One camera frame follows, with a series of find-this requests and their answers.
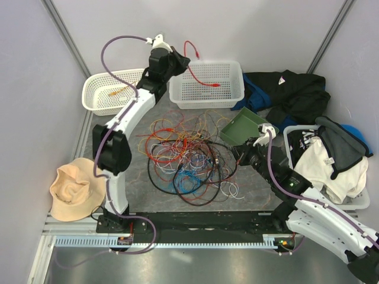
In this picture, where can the right white perforated basket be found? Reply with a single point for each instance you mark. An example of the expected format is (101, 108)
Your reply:
(208, 84)

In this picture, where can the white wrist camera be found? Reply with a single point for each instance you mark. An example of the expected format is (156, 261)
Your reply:
(158, 42)
(266, 132)

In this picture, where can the grey black-trimmed garment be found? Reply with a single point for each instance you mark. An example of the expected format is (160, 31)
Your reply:
(346, 149)

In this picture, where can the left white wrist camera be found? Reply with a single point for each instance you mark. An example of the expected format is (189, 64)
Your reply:
(158, 42)

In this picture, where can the blue cloth item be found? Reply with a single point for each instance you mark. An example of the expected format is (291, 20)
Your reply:
(356, 132)

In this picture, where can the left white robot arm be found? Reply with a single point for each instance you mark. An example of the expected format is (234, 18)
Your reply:
(110, 144)

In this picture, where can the beige bucket hat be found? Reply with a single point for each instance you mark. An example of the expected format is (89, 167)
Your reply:
(76, 191)

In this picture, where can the grey slotted cable duct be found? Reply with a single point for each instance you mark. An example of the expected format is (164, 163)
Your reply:
(116, 242)

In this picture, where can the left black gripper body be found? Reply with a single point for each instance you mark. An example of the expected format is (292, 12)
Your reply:
(176, 65)

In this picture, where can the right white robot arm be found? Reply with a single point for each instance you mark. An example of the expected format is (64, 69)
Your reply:
(307, 211)

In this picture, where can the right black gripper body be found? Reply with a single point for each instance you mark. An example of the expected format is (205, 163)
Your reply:
(251, 155)

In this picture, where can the left white perforated basket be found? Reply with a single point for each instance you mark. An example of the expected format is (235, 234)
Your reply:
(104, 95)

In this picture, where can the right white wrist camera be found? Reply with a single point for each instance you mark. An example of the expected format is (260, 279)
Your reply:
(266, 132)

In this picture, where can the white perforated basket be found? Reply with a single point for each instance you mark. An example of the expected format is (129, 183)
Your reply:
(208, 84)
(104, 95)

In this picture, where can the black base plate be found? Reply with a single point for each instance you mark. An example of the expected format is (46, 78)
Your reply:
(197, 226)

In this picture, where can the green plastic tray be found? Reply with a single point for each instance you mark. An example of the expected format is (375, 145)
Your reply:
(242, 127)

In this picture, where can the black and blue jacket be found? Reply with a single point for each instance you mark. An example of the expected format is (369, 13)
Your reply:
(292, 98)

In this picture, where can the white laundry bin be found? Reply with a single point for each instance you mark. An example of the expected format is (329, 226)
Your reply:
(297, 140)

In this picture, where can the white cloth garment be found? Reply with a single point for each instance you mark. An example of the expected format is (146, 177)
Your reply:
(315, 166)

